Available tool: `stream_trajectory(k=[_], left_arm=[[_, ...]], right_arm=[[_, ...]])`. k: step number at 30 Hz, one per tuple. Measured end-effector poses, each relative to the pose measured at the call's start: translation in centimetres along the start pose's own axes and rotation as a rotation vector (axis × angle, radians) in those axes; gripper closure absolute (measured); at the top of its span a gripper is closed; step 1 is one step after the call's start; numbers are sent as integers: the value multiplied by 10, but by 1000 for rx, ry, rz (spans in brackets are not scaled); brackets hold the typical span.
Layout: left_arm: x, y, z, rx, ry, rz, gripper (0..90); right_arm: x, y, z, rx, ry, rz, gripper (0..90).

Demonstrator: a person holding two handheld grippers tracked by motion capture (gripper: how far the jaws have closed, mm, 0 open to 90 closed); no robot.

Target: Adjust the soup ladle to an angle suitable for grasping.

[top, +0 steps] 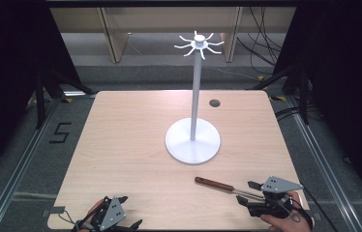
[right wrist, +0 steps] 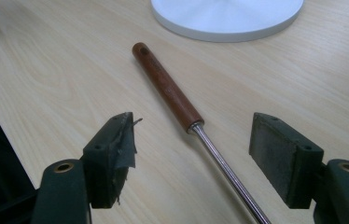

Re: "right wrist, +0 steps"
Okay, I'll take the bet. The white round plate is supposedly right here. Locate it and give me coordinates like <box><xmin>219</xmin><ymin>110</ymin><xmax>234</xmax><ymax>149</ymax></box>
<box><xmin>149</xmin><ymin>0</ymin><xmax>305</xmax><ymax>43</ymax></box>

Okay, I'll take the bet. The wooden-handled metal utensil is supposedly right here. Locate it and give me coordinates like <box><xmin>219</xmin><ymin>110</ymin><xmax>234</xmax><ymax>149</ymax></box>
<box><xmin>132</xmin><ymin>42</ymin><xmax>272</xmax><ymax>224</ymax></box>

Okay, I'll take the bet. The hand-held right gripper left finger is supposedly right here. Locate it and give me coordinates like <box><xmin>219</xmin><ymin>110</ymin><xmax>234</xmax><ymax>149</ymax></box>
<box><xmin>30</xmin><ymin>111</ymin><xmax>144</xmax><ymax>224</ymax></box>

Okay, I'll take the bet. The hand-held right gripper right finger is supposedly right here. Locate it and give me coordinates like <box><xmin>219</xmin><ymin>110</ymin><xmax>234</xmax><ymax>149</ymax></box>
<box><xmin>248</xmin><ymin>112</ymin><xmax>349</xmax><ymax>224</ymax></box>

